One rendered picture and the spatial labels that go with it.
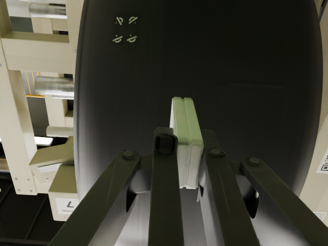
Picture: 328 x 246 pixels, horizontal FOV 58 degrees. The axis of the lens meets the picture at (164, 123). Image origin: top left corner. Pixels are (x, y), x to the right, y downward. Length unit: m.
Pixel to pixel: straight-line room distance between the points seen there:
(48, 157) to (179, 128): 1.03
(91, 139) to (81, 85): 0.06
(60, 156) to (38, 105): 10.90
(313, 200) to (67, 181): 0.75
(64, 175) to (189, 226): 0.78
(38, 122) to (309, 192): 12.03
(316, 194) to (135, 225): 0.42
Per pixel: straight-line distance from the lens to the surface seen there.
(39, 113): 12.22
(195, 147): 0.16
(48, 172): 1.20
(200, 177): 0.16
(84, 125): 0.33
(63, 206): 1.09
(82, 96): 0.33
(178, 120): 0.18
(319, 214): 0.73
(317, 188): 0.67
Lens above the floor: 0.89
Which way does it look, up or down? 33 degrees up
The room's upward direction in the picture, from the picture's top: 175 degrees counter-clockwise
